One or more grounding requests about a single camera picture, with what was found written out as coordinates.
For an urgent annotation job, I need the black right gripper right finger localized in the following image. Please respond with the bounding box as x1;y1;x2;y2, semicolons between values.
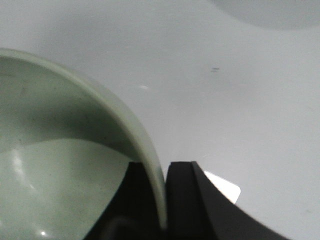
165;161;285;240

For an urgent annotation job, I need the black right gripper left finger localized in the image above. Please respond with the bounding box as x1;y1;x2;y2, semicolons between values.
86;162;163;240

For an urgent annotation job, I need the green bowl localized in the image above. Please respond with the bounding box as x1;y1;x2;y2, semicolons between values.
0;49;168;240

